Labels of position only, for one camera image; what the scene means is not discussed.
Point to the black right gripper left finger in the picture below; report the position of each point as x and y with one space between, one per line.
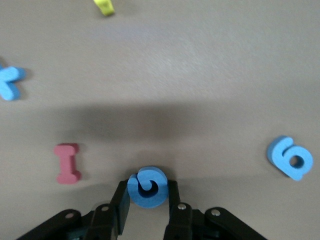
120 200

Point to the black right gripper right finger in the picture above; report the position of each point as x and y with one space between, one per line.
175 200

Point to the red foam letter I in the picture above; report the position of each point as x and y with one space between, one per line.
67 162

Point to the blue foam letter X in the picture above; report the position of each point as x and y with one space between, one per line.
8 82

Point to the blue foam number six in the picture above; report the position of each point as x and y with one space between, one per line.
277 155

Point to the yellow foam letter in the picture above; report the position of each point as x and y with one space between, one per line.
105 6

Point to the blue foam letter G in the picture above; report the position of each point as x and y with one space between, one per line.
135 192

